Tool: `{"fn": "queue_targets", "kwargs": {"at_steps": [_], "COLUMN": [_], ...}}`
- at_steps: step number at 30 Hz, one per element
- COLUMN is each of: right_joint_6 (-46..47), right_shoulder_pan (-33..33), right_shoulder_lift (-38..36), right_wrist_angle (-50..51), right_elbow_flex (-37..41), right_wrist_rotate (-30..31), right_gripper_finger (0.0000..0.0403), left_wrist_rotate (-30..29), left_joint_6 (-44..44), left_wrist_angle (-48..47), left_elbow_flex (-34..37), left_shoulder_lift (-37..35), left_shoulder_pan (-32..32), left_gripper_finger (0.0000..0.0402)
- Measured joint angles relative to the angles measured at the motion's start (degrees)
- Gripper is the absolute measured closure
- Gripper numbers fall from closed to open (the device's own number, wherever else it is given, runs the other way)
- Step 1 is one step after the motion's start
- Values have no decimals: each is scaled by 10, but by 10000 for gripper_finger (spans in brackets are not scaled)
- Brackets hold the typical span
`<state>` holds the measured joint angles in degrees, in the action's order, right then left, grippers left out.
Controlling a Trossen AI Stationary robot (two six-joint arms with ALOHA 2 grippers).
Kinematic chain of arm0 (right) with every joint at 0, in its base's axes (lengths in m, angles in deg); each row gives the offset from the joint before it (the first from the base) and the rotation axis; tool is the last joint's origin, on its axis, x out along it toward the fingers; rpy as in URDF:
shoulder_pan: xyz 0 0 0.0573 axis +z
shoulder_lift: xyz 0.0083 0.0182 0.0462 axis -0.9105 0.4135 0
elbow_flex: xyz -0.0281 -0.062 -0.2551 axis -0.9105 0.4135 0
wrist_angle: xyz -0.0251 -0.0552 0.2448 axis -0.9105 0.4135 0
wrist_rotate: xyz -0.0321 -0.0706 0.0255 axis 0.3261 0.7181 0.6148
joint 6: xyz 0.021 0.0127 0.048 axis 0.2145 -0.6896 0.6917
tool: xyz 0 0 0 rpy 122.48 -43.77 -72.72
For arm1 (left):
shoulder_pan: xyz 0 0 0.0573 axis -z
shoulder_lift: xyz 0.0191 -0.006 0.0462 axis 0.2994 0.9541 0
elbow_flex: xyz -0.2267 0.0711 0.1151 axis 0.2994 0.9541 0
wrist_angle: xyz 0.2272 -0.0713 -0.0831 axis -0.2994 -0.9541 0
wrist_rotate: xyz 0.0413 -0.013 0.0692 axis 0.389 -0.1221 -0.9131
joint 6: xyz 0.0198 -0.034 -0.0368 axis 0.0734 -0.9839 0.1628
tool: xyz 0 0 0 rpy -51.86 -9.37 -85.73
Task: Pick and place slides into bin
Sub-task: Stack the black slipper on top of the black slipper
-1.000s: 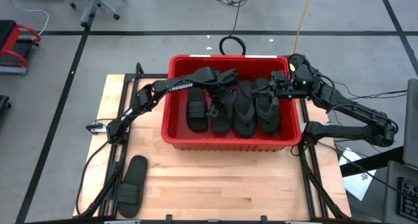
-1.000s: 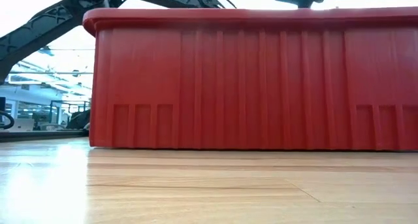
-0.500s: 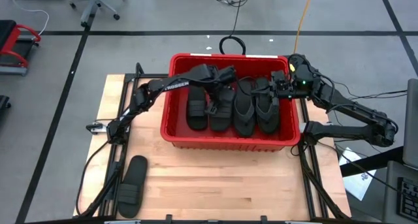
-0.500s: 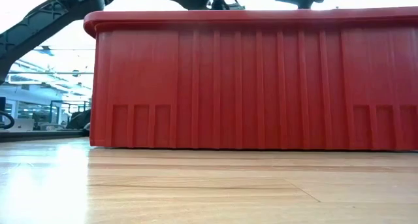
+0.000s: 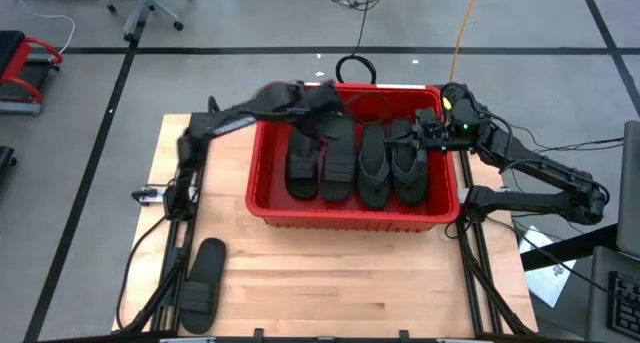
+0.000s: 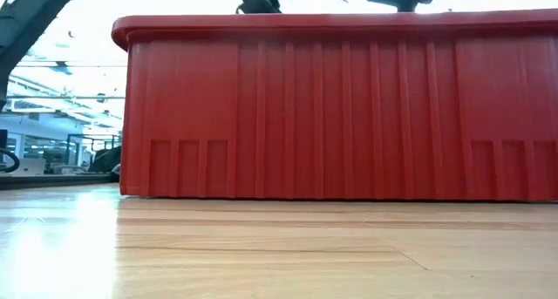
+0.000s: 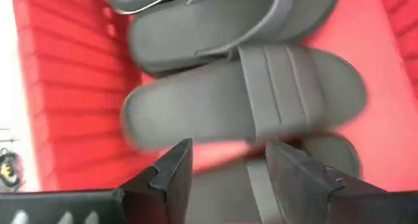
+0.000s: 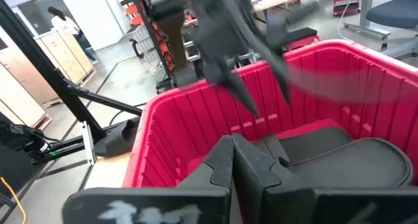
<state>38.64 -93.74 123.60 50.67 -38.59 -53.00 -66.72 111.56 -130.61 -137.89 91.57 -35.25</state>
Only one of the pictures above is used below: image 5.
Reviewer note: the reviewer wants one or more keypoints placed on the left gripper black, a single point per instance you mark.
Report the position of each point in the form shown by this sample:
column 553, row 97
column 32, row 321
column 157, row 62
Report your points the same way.
column 320, row 103

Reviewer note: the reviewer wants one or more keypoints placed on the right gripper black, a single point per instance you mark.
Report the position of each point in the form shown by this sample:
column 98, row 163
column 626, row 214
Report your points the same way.
column 432, row 135

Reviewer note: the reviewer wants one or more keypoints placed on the black rubber slide sandal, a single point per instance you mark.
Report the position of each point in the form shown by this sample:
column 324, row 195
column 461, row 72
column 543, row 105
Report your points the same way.
column 339, row 173
column 301, row 178
column 207, row 263

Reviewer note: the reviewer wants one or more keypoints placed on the black flip-flop sandal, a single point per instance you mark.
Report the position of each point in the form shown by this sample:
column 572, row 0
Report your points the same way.
column 407, row 183
column 372, row 183

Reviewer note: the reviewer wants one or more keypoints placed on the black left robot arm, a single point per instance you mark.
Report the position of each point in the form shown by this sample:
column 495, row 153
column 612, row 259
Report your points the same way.
column 240, row 113

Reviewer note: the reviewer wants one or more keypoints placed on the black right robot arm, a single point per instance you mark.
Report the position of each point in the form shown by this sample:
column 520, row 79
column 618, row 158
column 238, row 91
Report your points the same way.
column 530, row 203

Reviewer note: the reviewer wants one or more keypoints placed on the red plastic ribbed bin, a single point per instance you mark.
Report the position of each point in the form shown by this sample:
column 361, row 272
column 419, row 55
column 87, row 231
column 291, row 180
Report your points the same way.
column 350, row 222

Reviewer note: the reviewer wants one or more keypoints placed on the black table clamp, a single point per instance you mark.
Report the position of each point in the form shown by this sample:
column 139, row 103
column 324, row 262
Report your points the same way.
column 258, row 336
column 404, row 336

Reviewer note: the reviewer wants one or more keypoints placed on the black diagonal bar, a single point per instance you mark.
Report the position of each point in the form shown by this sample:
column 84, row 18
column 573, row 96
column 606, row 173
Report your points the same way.
column 570, row 248

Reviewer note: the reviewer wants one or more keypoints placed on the white paper sheet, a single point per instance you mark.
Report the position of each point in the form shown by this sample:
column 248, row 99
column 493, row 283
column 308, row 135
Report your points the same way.
column 545, row 283

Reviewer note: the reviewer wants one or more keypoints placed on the office chair grey star base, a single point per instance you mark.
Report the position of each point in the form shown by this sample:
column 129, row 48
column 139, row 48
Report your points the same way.
column 141, row 13

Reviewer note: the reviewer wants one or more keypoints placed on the black computer keyboard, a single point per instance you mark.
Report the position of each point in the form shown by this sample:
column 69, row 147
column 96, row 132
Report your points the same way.
column 625, row 308

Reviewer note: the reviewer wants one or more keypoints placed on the silver frame bracket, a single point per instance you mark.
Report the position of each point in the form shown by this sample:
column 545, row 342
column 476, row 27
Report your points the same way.
column 462, row 195
column 145, row 195

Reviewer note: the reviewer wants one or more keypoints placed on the black aluminium frame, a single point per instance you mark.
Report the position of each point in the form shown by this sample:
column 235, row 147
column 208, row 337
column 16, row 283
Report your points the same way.
column 175, row 243
column 479, row 283

